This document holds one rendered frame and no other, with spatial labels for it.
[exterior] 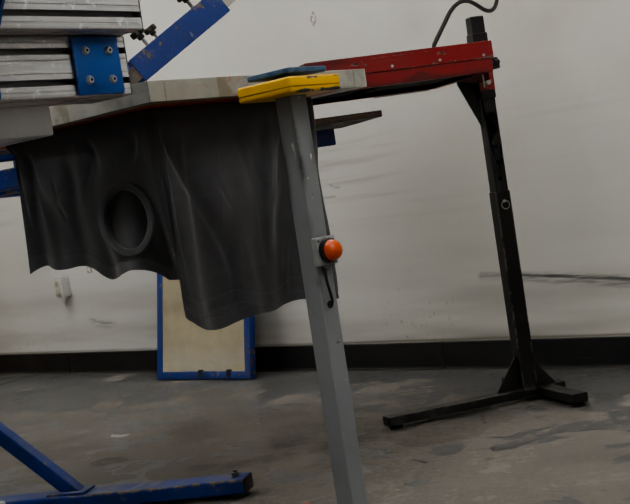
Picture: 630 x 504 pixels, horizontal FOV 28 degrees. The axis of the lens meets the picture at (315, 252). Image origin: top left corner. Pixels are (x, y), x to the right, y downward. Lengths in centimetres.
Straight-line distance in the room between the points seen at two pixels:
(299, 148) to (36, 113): 49
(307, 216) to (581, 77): 227
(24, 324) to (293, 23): 256
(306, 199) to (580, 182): 228
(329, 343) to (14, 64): 76
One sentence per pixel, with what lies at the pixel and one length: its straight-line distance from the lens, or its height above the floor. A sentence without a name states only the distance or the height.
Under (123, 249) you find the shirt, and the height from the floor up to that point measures 70.
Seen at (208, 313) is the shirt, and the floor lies 55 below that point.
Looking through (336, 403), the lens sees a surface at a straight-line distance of 221.
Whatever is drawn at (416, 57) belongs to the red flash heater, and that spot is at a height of 108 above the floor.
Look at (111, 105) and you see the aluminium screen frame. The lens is 231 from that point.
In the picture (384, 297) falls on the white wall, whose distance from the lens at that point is 494.
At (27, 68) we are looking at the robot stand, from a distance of 182.
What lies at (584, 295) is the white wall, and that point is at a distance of 441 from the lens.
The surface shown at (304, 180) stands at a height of 78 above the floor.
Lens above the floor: 77
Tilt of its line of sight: 3 degrees down
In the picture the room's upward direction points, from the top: 9 degrees counter-clockwise
